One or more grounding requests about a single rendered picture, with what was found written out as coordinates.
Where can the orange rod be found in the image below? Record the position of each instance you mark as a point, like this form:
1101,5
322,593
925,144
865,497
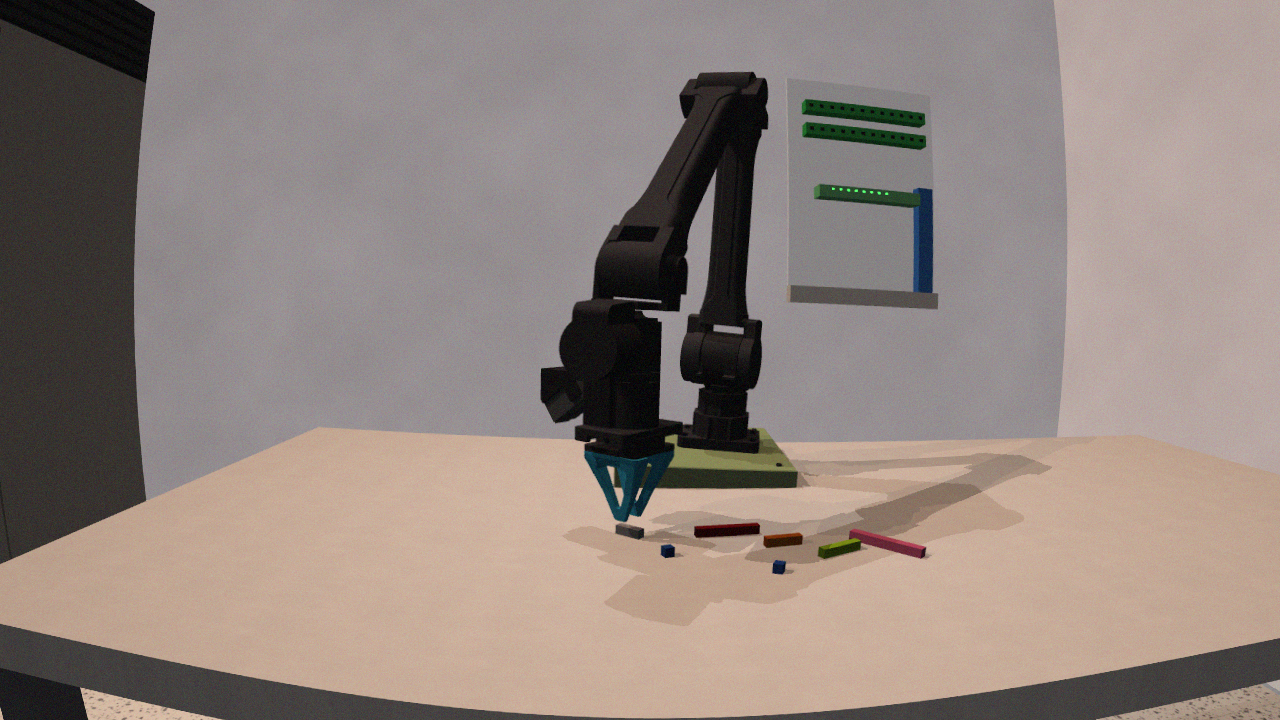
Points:
783,540

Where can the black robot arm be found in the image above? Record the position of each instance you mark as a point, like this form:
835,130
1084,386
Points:
608,338

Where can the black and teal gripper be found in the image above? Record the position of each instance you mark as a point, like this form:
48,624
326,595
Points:
637,434

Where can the lime green rod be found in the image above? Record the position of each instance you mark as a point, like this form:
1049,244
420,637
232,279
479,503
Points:
839,548

